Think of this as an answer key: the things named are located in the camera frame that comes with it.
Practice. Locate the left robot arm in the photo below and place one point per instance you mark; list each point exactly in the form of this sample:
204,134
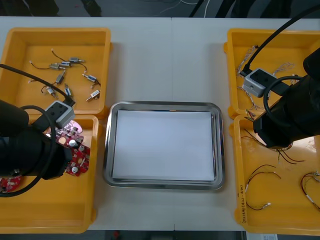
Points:
20,150

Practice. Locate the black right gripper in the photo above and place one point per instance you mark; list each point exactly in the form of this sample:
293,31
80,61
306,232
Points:
271,131

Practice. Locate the steel tray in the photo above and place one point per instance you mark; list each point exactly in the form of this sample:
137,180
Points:
220,150

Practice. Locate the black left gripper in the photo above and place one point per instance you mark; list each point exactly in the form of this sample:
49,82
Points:
56,160

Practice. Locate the white paper sheet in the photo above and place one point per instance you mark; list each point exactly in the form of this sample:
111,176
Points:
162,145

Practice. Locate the yellow-orange plastic bin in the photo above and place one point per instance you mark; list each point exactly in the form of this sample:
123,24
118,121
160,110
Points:
295,50
50,205
275,220
95,40

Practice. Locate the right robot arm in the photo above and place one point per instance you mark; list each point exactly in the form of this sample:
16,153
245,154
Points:
307,107

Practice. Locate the pile of metal solenoids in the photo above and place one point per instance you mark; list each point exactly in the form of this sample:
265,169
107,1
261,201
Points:
75,60

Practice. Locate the round red circuit board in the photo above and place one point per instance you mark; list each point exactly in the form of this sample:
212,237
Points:
10,183
81,160
65,139

